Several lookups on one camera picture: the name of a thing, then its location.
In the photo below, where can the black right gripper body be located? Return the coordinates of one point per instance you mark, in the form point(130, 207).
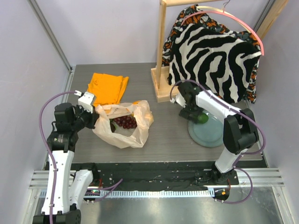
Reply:
point(191, 114)

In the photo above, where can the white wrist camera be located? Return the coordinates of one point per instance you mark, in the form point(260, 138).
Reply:
point(179, 100)
point(86, 100)

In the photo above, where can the zebra print garment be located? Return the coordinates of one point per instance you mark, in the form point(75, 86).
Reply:
point(220, 62)

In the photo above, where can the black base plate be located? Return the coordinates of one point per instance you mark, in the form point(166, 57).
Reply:
point(144, 178)

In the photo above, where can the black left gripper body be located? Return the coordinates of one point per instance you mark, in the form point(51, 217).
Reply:
point(83, 118)

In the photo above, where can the banana print plastic bag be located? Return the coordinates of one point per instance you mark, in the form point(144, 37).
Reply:
point(122, 138)

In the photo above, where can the red fake grapes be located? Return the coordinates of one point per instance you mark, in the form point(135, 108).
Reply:
point(127, 122)

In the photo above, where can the wooden clothes rack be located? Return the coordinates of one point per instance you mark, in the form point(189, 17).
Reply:
point(160, 73)

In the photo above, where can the folded orange cloth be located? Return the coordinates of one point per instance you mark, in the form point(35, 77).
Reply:
point(107, 89)

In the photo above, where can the green fake fruit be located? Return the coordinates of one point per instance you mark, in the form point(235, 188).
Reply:
point(202, 118)

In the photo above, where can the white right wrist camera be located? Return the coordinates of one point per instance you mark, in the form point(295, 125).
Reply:
point(179, 100)

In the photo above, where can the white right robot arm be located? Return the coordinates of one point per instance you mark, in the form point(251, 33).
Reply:
point(239, 128)

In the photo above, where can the dark fake fruit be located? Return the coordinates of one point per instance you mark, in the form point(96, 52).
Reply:
point(113, 128)

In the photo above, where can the orange patterned garment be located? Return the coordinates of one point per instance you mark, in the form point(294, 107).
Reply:
point(194, 15)

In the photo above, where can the grey round plate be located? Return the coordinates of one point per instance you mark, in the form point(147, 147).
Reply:
point(208, 134)

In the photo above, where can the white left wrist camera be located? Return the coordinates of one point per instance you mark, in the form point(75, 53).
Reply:
point(86, 100)

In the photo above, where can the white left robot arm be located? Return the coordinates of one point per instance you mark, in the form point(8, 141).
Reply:
point(64, 198)

